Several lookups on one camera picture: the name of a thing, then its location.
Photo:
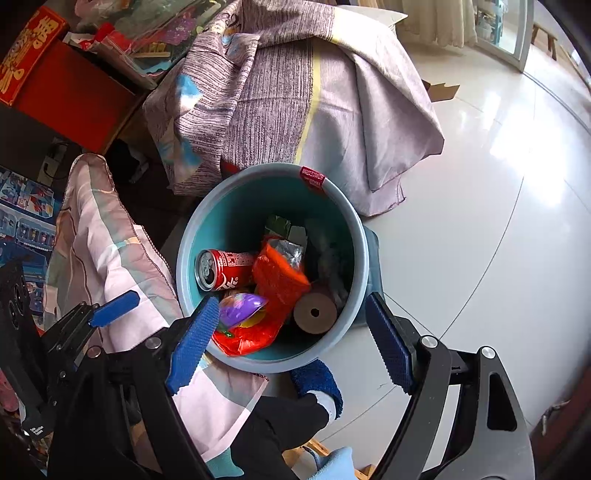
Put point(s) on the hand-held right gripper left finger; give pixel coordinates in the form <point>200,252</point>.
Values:
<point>194,341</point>

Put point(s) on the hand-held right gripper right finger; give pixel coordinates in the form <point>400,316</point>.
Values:
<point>388,341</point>

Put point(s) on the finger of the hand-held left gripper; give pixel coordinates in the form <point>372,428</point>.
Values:
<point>115,309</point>

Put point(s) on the red yellow snack bag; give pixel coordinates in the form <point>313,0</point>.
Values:
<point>249,341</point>

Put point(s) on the purple jelly cup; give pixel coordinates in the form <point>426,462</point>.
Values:
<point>240,309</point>

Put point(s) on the red cola can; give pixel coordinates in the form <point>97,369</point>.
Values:
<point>226,267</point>

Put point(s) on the brown cardboard roll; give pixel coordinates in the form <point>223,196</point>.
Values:
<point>307,321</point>

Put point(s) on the orange foil snack packet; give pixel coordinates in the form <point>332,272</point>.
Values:
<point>277,281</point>

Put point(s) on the teal trash bin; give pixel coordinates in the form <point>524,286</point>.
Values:
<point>221,217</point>

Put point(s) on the white green food box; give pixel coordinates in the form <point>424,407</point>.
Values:
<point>279,226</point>

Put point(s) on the blue fuzzy slipper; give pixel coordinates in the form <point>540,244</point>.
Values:
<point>318,378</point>

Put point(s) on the blue toy box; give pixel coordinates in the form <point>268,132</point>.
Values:
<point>27,217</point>

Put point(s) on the person's black trouser leg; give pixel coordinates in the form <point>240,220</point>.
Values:
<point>272,429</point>

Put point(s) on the light blue cloth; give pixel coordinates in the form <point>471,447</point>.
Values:
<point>334,464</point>

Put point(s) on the cardboard flap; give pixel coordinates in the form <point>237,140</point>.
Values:
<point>443,92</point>

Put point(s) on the purple striped cloth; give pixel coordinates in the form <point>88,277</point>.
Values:
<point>277,92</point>

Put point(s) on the beige curtain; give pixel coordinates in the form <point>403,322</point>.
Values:
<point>438,18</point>

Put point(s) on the white framed glass door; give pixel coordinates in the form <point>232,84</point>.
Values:
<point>512,27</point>

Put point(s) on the wooden stool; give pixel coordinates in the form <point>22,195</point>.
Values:
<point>545,32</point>

